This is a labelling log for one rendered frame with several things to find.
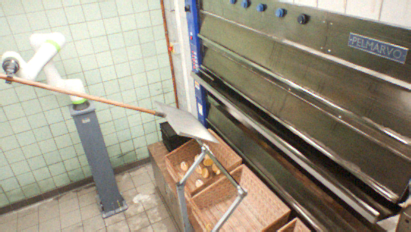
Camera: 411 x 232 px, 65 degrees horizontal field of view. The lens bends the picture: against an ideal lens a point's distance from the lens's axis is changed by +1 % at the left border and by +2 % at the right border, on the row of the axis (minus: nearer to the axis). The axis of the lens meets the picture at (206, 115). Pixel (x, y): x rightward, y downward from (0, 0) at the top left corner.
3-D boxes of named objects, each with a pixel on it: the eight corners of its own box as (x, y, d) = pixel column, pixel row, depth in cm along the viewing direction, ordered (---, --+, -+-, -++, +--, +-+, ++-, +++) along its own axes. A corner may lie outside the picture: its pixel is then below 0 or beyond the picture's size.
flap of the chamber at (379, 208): (189, 75, 267) (211, 74, 276) (373, 224, 124) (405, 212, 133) (190, 72, 266) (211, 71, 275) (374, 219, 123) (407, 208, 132)
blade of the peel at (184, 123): (177, 134, 215) (180, 131, 214) (153, 103, 259) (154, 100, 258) (220, 143, 235) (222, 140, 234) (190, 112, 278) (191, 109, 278)
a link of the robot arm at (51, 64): (57, 89, 283) (32, 31, 253) (74, 89, 280) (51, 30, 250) (49, 98, 273) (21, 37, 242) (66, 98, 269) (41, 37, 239)
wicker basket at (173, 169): (212, 150, 311) (210, 127, 297) (244, 185, 266) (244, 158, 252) (166, 169, 293) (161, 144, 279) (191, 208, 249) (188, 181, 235)
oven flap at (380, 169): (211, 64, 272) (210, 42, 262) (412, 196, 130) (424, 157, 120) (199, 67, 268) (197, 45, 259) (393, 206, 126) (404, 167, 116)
